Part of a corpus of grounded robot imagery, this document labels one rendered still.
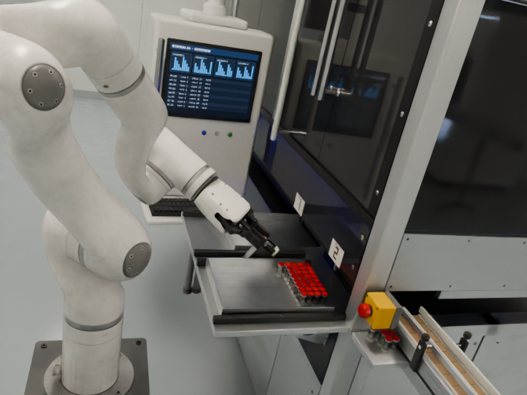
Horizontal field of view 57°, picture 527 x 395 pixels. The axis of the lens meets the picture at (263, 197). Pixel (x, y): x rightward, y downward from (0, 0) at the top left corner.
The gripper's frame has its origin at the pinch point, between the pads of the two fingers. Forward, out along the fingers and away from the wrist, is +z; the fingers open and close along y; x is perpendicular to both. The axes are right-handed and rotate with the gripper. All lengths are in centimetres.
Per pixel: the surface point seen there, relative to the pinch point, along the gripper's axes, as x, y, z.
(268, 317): -28.3, -18.7, 18.2
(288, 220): -35, -85, 8
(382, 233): 8.6, -29.5, 24.5
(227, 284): -37.4, -28.9, 4.5
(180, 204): -61, -79, -30
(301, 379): -58, -44, 47
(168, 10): -134, -486, -258
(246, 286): -35.0, -31.5, 9.2
